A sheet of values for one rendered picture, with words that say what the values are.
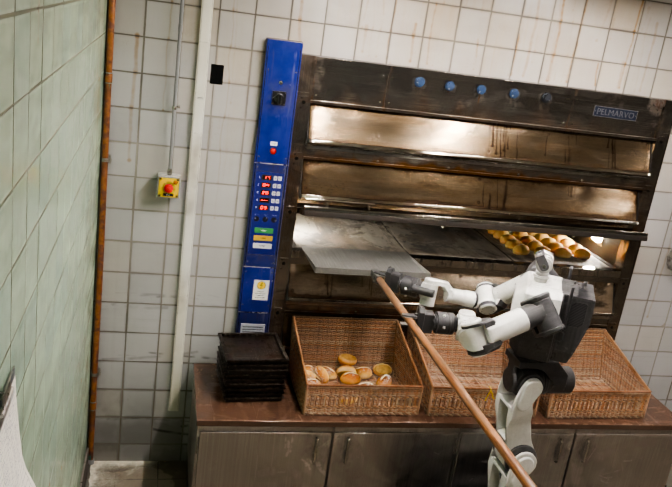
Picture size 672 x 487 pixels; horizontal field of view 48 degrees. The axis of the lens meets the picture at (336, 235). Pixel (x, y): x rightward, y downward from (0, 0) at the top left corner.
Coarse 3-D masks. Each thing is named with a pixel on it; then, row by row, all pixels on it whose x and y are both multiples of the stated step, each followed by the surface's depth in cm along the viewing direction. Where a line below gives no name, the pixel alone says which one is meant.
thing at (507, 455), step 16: (384, 288) 324; (400, 304) 307; (416, 336) 283; (432, 352) 268; (448, 368) 257; (464, 400) 239; (480, 416) 229; (496, 432) 221; (496, 448) 216; (512, 464) 207; (528, 480) 200
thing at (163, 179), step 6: (162, 174) 336; (174, 174) 338; (180, 174) 341; (162, 180) 333; (168, 180) 334; (174, 180) 334; (180, 180) 335; (162, 186) 334; (174, 186) 335; (162, 192) 335; (174, 192) 336; (174, 198) 337
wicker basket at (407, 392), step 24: (312, 336) 374; (336, 336) 377; (360, 336) 380; (384, 336) 383; (312, 360) 375; (336, 360) 378; (360, 360) 380; (384, 360) 384; (408, 360) 364; (312, 384) 332; (336, 384) 335; (408, 384) 362; (312, 408) 336; (336, 408) 339; (360, 408) 342; (384, 408) 344; (408, 408) 347
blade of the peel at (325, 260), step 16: (320, 256) 360; (336, 256) 363; (352, 256) 366; (368, 256) 370; (384, 256) 373; (400, 256) 377; (320, 272) 338; (336, 272) 340; (352, 272) 342; (368, 272) 344; (384, 272) 345; (400, 272) 347; (416, 272) 349
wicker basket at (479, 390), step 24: (408, 336) 386; (432, 336) 389; (432, 360) 389; (456, 360) 393; (480, 360) 395; (504, 360) 396; (432, 384) 347; (480, 384) 386; (432, 408) 350; (456, 408) 352; (480, 408) 355
